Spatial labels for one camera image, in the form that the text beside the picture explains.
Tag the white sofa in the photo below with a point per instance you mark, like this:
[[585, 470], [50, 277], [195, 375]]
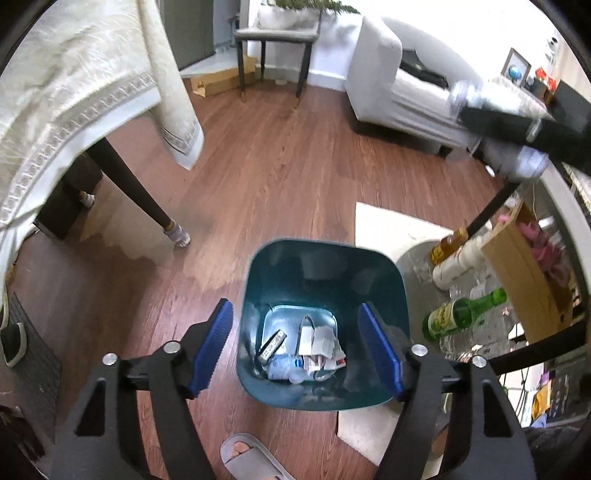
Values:
[[406, 106]]

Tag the clear plastic bottle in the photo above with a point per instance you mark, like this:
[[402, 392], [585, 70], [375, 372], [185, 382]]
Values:
[[285, 369]]

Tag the red desk decoration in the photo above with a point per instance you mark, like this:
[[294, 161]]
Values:
[[545, 79]]

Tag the person's foot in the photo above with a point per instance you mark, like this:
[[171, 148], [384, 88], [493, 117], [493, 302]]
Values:
[[242, 447]]

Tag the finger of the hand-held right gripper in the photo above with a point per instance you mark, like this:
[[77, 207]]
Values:
[[498, 122]]

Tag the white bottle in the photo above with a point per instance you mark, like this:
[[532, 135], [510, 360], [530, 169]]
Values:
[[455, 270]]

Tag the potted plant in white pot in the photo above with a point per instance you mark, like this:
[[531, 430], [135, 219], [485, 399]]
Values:
[[332, 5], [277, 16]]

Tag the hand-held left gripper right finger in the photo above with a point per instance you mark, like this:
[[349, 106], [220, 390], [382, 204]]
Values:
[[381, 350]]

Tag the white security camera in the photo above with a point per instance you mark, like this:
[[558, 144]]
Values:
[[552, 46]]

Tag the thin black table leg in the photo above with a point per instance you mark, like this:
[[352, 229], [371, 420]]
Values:
[[491, 210], [540, 348]]

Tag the picture frame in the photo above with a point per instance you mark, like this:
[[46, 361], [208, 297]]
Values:
[[516, 57]]

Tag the dark grey doormat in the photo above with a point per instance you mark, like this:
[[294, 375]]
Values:
[[37, 369]]

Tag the small white carton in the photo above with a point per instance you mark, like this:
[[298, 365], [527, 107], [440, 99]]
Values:
[[306, 337]]

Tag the grey slipper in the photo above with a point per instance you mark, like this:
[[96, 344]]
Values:
[[258, 464]]

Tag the crumpled printed paper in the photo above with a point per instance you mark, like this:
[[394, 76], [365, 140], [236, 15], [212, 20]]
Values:
[[328, 348]]

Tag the white slipper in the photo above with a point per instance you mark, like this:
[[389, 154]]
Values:
[[11, 346]]

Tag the black monitor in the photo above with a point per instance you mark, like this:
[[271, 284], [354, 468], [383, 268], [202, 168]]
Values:
[[575, 101]]

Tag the teal trash bin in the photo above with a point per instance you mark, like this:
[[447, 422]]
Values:
[[277, 267]]

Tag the grey side table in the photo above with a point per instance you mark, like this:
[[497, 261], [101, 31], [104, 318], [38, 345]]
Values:
[[272, 32]]

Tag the open brown cardboard box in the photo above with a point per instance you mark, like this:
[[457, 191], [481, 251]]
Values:
[[521, 272]]

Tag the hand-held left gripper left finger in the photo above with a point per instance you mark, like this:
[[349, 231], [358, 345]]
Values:
[[210, 350]]

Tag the small blue globe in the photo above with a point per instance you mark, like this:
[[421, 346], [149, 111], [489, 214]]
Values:
[[515, 73]]

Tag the amber glass bottle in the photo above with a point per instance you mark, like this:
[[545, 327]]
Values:
[[448, 244]]

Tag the dark brown stool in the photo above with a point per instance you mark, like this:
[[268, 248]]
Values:
[[55, 207]]

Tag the cream patterned tablecloth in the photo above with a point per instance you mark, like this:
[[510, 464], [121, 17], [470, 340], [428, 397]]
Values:
[[69, 83]]

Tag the pink fabric flowers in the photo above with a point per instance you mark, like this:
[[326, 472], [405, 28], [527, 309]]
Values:
[[549, 254]]

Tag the grey door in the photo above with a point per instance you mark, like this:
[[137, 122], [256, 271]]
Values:
[[189, 32]]

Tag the orange bag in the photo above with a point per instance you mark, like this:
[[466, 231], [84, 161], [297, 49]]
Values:
[[541, 401]]

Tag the cream floor mat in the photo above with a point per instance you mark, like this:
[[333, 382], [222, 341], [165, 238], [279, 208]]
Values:
[[383, 226]]

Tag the flat cardboard box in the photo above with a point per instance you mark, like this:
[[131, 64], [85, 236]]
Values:
[[217, 81]]

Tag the dark wooden table leg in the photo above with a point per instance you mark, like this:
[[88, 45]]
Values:
[[81, 189], [134, 184]]

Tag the green glass bottle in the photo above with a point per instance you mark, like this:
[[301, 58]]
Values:
[[457, 314]]

